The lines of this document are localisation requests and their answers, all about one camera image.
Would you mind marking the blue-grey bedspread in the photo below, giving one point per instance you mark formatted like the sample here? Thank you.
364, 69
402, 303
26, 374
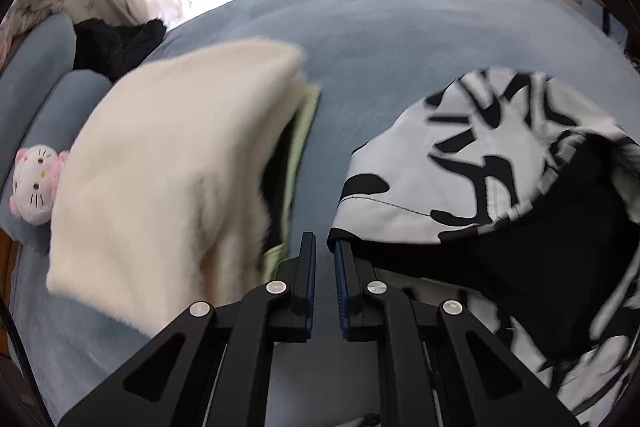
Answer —
380, 32

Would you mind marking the blue-grey rolled pillow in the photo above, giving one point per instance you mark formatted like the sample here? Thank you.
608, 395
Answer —
35, 52
55, 107

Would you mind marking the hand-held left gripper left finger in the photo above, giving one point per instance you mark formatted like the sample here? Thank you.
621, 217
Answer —
305, 287

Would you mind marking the wooden headboard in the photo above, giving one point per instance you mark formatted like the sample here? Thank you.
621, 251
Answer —
7, 267

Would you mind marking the pink and white plush toy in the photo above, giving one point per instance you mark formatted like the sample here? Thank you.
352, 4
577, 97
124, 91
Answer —
32, 184

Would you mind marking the black fluffy cloth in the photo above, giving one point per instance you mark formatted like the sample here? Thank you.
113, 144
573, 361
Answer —
115, 47

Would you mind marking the cream fleece garment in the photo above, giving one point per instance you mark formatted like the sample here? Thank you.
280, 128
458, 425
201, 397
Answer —
165, 187

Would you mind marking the black and white printed jacket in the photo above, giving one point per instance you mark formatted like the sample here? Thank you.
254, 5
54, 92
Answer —
450, 177

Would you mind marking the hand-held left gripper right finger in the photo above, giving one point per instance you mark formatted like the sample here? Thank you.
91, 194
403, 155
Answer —
345, 292

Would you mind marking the black folded garment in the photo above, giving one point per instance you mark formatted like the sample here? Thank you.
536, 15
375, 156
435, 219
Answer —
274, 187

